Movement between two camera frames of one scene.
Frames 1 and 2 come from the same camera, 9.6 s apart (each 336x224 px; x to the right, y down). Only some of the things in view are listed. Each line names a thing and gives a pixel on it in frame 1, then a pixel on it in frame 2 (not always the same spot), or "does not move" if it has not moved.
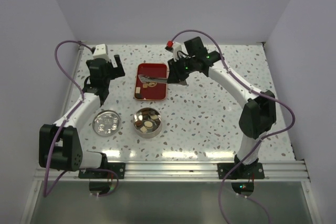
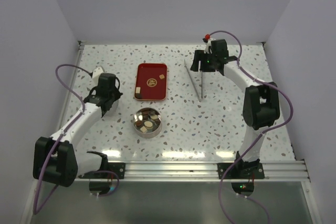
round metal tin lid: [106, 123] to [113, 109]
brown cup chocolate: [138, 123] does not move
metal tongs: [156, 80] to [199, 98]
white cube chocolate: [143, 129] does not move
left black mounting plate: [118, 168] does not move
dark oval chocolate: [139, 96] does not move
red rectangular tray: [156, 91] does not move
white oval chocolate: [148, 124] does not move
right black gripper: [175, 75] to [200, 55]
